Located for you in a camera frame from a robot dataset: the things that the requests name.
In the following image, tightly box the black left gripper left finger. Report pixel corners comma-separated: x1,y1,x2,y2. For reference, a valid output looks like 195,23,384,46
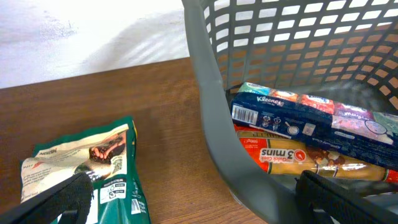
1,173,93,224

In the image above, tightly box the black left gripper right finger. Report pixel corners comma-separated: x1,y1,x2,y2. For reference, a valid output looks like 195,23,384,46
295,170,397,223

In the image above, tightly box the grey plastic basket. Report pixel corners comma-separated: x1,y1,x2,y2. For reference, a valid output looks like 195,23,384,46
183,0,397,223

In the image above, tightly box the blue Kleenex tissue pack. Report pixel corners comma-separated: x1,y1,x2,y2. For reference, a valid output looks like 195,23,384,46
231,82,397,170

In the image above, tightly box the orange spaghetti packet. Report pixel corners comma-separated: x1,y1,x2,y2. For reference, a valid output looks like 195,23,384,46
234,124,397,183

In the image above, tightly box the green coffee bag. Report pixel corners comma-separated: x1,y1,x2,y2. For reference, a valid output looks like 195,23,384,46
20,116,150,223

